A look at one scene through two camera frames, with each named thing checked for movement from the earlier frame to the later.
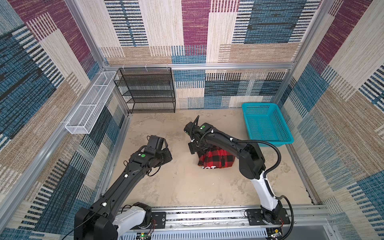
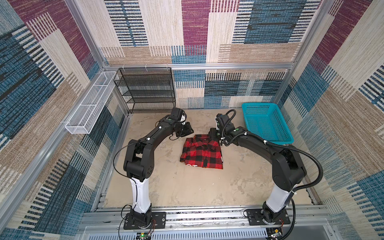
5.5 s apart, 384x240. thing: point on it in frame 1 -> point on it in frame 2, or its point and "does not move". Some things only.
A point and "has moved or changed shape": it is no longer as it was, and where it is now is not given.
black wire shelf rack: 147,90 does not move
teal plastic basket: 265,122 does not move
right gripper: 193,148 -> 212,134
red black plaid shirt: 213,156 has moved or changed shape
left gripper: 168,156 -> 188,130
